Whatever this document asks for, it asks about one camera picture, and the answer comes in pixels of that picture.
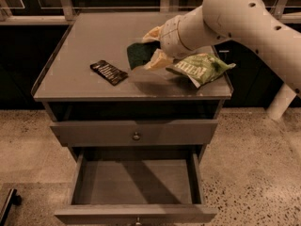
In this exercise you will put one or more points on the green yellow sponge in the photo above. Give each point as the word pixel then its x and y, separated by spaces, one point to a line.
pixel 140 54

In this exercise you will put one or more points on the round metal top knob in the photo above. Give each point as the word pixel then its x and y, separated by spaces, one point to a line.
pixel 136 136

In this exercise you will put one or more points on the black object at floor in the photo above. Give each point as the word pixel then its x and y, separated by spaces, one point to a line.
pixel 13 198

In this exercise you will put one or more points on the glass railing with metal posts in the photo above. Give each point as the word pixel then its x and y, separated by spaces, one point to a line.
pixel 36 12

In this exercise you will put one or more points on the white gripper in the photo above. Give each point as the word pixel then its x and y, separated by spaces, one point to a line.
pixel 170 37

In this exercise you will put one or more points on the black snack wrapper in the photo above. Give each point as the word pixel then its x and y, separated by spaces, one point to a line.
pixel 108 72

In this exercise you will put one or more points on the round metal middle knob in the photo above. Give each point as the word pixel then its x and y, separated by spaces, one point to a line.
pixel 137 222

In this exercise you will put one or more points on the grey top drawer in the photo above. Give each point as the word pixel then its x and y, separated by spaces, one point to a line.
pixel 120 133

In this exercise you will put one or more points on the open grey middle drawer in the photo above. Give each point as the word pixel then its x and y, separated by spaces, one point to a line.
pixel 117 187

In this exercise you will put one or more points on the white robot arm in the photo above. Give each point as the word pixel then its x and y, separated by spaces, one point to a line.
pixel 245 21

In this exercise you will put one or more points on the white cylindrical post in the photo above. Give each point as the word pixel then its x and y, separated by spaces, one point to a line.
pixel 281 102

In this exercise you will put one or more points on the green chip bag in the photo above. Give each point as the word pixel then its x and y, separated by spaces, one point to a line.
pixel 201 68

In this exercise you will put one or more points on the grey drawer cabinet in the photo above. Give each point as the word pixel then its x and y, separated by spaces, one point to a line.
pixel 71 91

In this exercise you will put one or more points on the round metal knob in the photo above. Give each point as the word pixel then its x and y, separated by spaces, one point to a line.
pixel 136 136
pixel 137 222

